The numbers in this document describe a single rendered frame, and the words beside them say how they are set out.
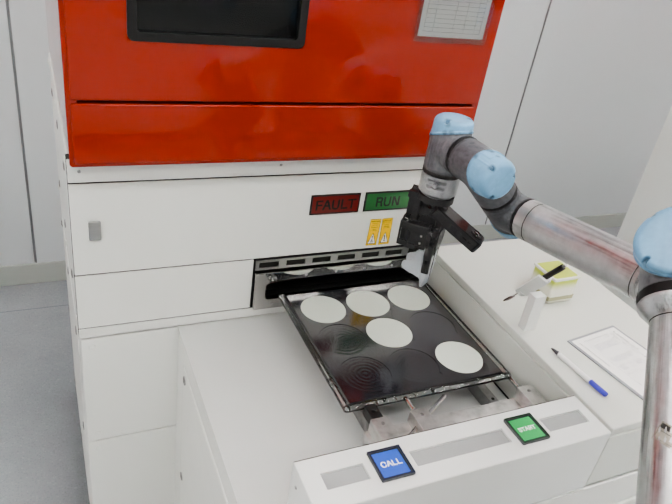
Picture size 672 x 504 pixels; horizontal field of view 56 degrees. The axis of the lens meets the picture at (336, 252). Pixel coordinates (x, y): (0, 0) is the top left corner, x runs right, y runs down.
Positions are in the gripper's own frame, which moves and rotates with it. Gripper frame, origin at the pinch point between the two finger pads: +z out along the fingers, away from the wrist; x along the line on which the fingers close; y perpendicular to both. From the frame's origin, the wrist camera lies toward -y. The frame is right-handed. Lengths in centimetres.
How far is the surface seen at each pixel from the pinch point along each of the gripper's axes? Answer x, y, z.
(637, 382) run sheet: 3.4, -44.2, 4.4
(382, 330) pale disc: 5.9, 5.5, 11.2
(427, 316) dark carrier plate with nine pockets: -4.8, -1.7, 11.3
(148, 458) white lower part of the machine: 23, 52, 59
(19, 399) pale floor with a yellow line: -7, 128, 101
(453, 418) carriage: 21.6, -14.2, 13.2
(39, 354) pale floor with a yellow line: -28, 139, 101
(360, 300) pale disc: -2.0, 13.4, 11.2
